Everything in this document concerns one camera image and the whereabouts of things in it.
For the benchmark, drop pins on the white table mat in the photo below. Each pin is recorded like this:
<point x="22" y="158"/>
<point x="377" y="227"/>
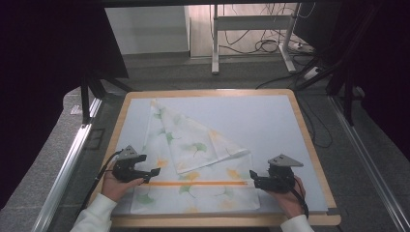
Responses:
<point x="267" y="129"/>

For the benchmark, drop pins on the white metal desk frame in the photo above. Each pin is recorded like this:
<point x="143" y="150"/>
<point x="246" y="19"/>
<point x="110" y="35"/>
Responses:
<point x="251" y="22"/>

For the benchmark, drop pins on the wooden table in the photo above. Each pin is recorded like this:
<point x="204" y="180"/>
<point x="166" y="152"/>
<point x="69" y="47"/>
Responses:
<point x="212" y="221"/>

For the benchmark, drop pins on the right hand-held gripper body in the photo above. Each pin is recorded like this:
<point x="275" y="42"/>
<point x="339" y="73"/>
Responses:
<point x="280" y="179"/>

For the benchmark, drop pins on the black metal stand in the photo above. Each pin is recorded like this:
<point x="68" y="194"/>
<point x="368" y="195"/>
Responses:
<point x="85" y="100"/>
<point x="347" y="96"/>

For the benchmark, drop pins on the white leaf-print pillowcase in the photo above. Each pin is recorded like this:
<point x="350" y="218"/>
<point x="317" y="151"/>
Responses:
<point x="193" y="151"/>

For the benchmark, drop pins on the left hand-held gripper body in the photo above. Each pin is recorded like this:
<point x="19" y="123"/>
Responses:
<point x="125" y="172"/>

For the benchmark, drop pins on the aluminium floor rail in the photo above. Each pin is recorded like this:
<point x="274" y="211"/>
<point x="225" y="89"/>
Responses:
<point x="370" y="167"/>
<point x="69" y="161"/>

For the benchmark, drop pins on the white power strip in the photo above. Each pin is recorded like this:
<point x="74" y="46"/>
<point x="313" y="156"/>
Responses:
<point x="312" y="73"/>

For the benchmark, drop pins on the white panel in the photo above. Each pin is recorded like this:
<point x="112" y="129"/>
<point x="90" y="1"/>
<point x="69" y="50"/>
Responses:
<point x="146" y="30"/>

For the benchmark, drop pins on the dark curtain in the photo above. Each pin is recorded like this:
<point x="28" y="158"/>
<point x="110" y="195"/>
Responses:
<point x="42" y="80"/>
<point x="383" y="64"/>

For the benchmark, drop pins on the person's right hand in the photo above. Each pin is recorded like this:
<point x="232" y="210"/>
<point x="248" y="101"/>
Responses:
<point x="291" y="203"/>

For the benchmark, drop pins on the dark floor grille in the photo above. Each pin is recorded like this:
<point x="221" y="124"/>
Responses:
<point x="95" y="138"/>

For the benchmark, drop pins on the person's left hand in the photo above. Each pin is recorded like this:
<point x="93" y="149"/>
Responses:
<point x="114" y="188"/>

